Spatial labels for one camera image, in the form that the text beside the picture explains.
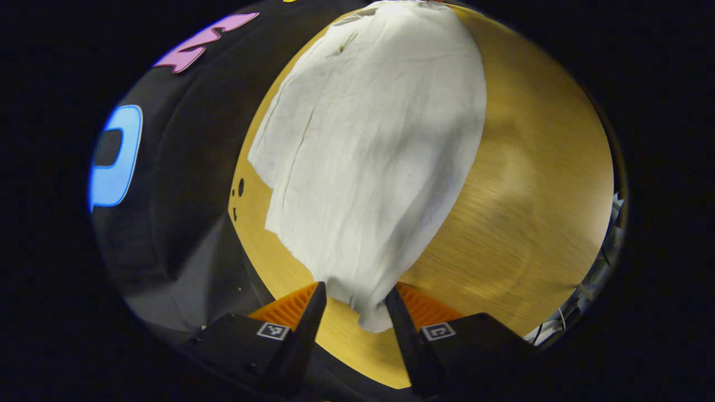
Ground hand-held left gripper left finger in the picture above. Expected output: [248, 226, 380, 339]
[190, 282, 327, 402]

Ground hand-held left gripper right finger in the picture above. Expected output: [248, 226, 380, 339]
[384, 283, 537, 400]

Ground white jeans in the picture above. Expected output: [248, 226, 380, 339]
[247, 0, 488, 334]

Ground black backdrop cloth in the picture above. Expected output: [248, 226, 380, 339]
[89, 0, 369, 336]

